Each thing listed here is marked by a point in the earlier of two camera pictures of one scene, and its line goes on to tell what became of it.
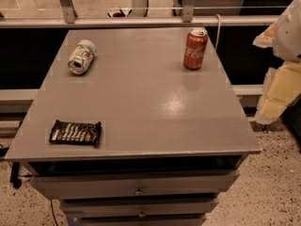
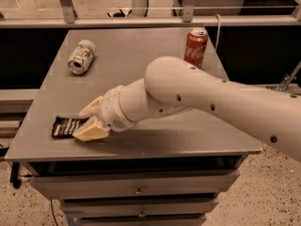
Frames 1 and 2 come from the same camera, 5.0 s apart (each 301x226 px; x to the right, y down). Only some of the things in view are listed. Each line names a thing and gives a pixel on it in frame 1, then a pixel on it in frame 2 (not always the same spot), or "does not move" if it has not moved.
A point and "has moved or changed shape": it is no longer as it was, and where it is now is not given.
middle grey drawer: x=102 y=207 does not move
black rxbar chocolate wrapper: x=77 y=133 has moved or changed shape
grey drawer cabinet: x=173 y=139 does not move
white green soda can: x=81 y=56 does not move
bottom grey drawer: x=137 y=219 does not move
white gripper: x=289 y=37 → x=111 y=108
